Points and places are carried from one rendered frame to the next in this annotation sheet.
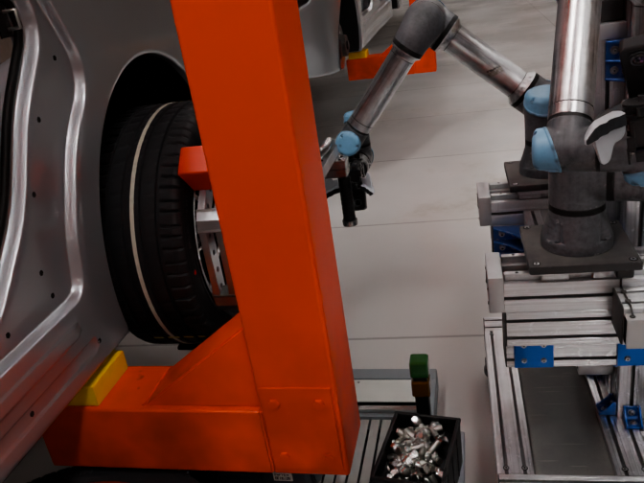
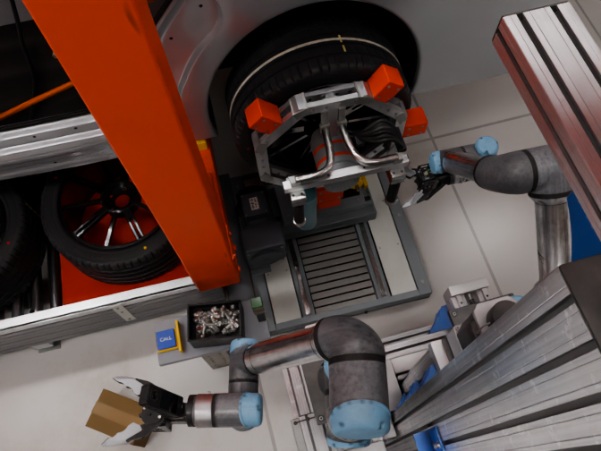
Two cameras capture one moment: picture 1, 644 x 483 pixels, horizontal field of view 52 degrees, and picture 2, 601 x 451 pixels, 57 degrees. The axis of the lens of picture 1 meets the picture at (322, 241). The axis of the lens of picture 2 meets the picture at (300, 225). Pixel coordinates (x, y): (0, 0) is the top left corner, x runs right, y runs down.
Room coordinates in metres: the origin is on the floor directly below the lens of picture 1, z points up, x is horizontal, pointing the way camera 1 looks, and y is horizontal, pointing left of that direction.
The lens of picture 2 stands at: (1.11, -0.77, 2.54)
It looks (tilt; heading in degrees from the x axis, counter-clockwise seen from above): 65 degrees down; 65
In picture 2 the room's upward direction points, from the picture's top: 3 degrees counter-clockwise
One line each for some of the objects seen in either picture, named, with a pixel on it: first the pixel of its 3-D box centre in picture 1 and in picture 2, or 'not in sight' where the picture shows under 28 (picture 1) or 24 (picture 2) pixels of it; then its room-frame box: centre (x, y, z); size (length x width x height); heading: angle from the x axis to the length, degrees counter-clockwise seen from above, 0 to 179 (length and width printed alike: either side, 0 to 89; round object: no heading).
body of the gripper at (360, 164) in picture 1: (353, 172); (433, 177); (1.93, -0.13, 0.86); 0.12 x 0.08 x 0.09; 165
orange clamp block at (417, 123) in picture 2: not in sight; (411, 123); (2.00, 0.11, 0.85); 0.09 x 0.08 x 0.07; 165
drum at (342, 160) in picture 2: not in sight; (334, 158); (1.67, 0.11, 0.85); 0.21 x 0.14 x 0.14; 75
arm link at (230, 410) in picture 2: not in sight; (238, 410); (1.02, -0.55, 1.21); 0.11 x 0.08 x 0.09; 152
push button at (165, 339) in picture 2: not in sight; (166, 339); (0.85, -0.07, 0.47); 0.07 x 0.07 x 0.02; 75
